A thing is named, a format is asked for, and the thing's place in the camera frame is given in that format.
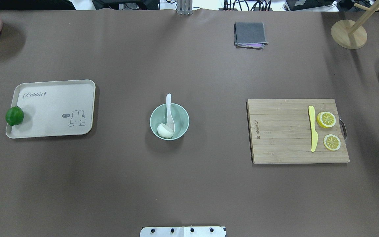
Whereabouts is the white ceramic spoon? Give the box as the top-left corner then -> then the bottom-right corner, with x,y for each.
166,93 -> 175,132

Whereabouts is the mint green bowl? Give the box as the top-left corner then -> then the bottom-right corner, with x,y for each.
149,103 -> 190,141

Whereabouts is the wooden cutting board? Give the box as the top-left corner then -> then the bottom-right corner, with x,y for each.
247,99 -> 349,164

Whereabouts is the folded grey cloth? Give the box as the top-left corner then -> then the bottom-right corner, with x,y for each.
234,22 -> 269,49

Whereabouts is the yellow plastic knife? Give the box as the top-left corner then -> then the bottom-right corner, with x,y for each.
308,105 -> 318,153

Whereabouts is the cream rabbit tray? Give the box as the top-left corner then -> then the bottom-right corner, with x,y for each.
6,80 -> 96,139

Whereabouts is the upper lemon slice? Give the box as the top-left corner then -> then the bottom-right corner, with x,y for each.
316,111 -> 336,128

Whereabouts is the lemon slice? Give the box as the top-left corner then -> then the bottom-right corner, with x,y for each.
323,134 -> 341,151
316,111 -> 336,128

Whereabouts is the lower lemon slice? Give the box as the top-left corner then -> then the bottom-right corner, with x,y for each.
323,134 -> 341,151

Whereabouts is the green lime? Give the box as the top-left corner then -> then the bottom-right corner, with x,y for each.
5,106 -> 24,126

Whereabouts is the wooden stand with round base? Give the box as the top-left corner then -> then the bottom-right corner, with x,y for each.
331,0 -> 379,50

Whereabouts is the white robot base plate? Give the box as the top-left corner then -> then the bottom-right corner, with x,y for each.
140,226 -> 227,237

